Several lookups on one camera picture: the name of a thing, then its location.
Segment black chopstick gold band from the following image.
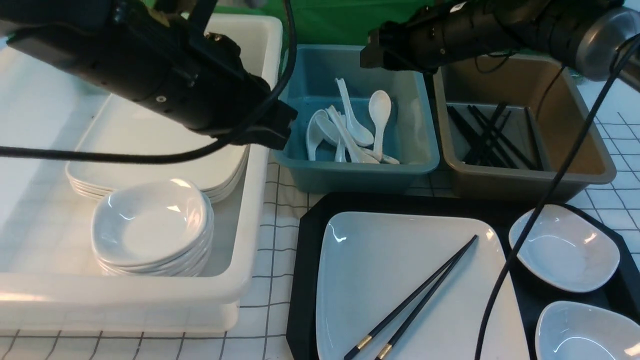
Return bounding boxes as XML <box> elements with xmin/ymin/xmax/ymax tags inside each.
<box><xmin>375</xmin><ymin>234</ymin><xmax>478</xmax><ymax>360</ymax></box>
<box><xmin>343</xmin><ymin>239</ymin><xmax>471</xmax><ymax>360</ymax></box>

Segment white spoon upright handle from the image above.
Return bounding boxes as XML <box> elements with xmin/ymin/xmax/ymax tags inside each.
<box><xmin>334</xmin><ymin>78</ymin><xmax>374</xmax><ymax>147</ymax></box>

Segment white small dish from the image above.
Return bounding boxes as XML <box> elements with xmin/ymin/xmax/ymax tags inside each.
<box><xmin>534</xmin><ymin>301</ymin><xmax>640</xmax><ymax>360</ymax></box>
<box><xmin>517</xmin><ymin>204</ymin><xmax>621</xmax><ymax>293</ymax></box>

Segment black serving tray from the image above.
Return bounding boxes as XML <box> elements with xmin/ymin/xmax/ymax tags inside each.
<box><xmin>286</xmin><ymin>193</ymin><xmax>640</xmax><ymax>360</ymax></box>

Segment white spoon bowl left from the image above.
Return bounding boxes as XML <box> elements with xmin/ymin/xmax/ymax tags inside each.
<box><xmin>305</xmin><ymin>109</ymin><xmax>329</xmax><ymax>161</ymax></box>

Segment white spoon in bin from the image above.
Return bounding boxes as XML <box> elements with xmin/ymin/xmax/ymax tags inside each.
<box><xmin>316</xmin><ymin>118</ymin><xmax>400</xmax><ymax>165</ymax></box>

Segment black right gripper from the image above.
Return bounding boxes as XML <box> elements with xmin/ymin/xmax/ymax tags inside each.
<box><xmin>359</xmin><ymin>0</ymin><xmax>506</xmax><ymax>72</ymax></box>

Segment stack of white square plates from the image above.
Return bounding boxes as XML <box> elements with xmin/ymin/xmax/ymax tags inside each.
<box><xmin>65</xmin><ymin>95</ymin><xmax>250</xmax><ymax>203</ymax></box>

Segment white spoon right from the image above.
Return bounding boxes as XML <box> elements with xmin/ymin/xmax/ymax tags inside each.
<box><xmin>368</xmin><ymin>89</ymin><xmax>393</xmax><ymax>162</ymax></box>

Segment large white square plate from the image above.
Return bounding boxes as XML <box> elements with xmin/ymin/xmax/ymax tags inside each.
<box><xmin>315</xmin><ymin>212</ymin><xmax>505</xmax><ymax>360</ymax></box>

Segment teal plastic bin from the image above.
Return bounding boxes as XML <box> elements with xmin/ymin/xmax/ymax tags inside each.
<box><xmin>273</xmin><ymin>44</ymin><xmax>441</xmax><ymax>194</ymax></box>

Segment black chopsticks in bin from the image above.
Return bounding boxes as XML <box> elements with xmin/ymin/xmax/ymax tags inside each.
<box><xmin>446</xmin><ymin>101</ymin><xmax>544</xmax><ymax>171</ymax></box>

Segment stack of small white dishes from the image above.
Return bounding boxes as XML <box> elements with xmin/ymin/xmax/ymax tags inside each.
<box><xmin>91</xmin><ymin>178</ymin><xmax>214</xmax><ymax>277</ymax></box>

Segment green cloth backdrop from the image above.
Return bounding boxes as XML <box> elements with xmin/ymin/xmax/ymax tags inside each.
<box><xmin>142</xmin><ymin>0</ymin><xmax>452</xmax><ymax>45</ymax></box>

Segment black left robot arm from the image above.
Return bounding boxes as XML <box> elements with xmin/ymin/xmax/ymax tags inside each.
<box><xmin>1</xmin><ymin>0</ymin><xmax>271</xmax><ymax>138</ymax></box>

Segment brown plastic bin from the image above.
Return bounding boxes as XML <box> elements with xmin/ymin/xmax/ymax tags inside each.
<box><xmin>432</xmin><ymin>52</ymin><xmax>617</xmax><ymax>202</ymax></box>

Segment large white plastic bin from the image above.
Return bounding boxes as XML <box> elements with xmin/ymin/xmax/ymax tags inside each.
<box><xmin>1</xmin><ymin>47</ymin><xmax>269</xmax><ymax>334</ymax></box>

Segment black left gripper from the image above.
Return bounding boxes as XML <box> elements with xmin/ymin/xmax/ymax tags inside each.
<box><xmin>102</xmin><ymin>30</ymin><xmax>298</xmax><ymax>150</ymax></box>

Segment white ceramic soup spoon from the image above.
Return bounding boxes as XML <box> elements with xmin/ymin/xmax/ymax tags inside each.
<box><xmin>326</xmin><ymin>105</ymin><xmax>380</xmax><ymax>164</ymax></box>

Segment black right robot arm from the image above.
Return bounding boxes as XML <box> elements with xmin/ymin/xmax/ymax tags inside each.
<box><xmin>359</xmin><ymin>0</ymin><xmax>640</xmax><ymax>90</ymax></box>

